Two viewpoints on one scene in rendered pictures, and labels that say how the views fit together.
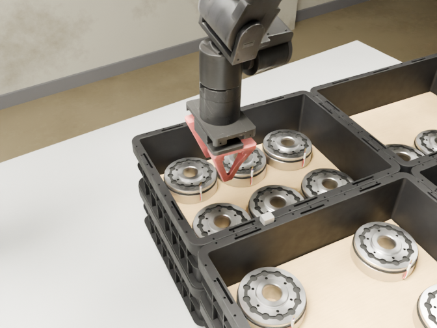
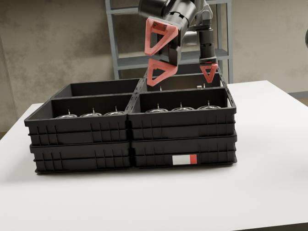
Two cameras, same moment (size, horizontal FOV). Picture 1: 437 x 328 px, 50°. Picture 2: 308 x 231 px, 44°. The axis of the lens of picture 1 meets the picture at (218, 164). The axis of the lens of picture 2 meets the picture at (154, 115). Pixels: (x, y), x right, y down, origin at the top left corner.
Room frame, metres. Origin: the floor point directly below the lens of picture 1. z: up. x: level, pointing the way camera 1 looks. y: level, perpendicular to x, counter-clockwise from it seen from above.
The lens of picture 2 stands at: (1.94, 0.60, 1.35)
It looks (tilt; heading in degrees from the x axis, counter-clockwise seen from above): 18 degrees down; 212
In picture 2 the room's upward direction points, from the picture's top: 5 degrees counter-clockwise
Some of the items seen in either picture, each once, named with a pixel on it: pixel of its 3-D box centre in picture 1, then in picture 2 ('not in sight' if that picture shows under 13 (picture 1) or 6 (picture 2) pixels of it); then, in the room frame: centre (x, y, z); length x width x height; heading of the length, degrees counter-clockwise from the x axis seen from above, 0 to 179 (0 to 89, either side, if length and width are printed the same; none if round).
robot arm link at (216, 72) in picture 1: (224, 62); (205, 36); (0.55, -0.01, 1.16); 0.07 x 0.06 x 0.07; 124
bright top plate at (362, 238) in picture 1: (385, 245); not in sight; (0.50, -0.27, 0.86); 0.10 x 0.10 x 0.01
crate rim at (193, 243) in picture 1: (261, 157); (181, 102); (0.66, -0.08, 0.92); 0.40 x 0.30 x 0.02; 116
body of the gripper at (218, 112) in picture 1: (220, 103); (207, 52); (0.55, 0.00, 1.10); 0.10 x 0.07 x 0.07; 25
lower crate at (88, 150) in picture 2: not in sight; (89, 144); (0.83, -0.44, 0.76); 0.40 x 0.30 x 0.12; 116
